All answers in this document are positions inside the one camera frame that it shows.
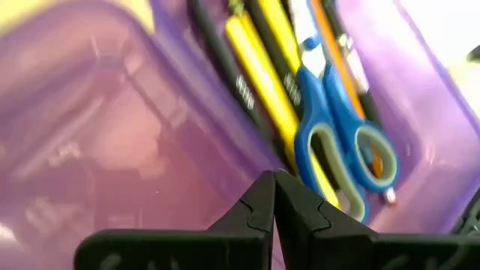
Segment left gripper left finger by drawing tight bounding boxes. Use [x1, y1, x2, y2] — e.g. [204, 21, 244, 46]
[74, 171, 277, 270]

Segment black and white pen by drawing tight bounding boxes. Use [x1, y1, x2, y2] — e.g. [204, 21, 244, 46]
[322, 0, 380, 127]

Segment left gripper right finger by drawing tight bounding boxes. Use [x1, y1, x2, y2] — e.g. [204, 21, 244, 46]
[275, 171, 480, 270]

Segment orange pencil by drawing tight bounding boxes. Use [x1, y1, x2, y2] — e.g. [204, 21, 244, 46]
[309, 0, 399, 206]

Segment purple plastic supply box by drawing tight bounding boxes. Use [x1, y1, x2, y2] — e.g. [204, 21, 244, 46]
[0, 0, 480, 270]

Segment blue-handled scissors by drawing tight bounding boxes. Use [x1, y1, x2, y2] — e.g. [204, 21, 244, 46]
[293, 35, 401, 225]

